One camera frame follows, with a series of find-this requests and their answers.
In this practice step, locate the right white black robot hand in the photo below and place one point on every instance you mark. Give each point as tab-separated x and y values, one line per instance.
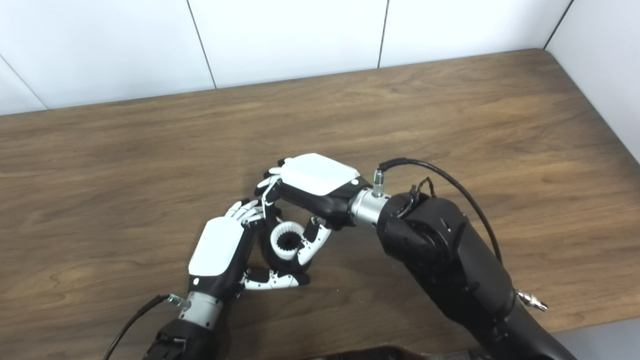
317	177

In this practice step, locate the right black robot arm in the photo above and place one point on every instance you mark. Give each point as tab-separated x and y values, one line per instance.
450	250

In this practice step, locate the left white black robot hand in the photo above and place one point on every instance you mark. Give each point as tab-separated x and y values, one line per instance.
220	247

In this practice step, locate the round black plastic part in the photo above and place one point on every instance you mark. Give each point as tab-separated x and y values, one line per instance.
275	265

